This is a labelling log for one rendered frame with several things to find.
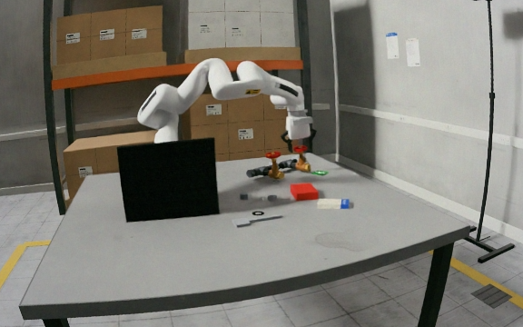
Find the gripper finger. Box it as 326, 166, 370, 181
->
307, 128, 317, 150
281, 130, 293, 154

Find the green square tag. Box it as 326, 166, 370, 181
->
303, 152, 329, 176

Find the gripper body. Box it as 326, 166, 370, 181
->
286, 117, 311, 140

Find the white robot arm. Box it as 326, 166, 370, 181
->
138, 58, 313, 143

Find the red rectangular block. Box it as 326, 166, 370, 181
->
291, 183, 318, 202

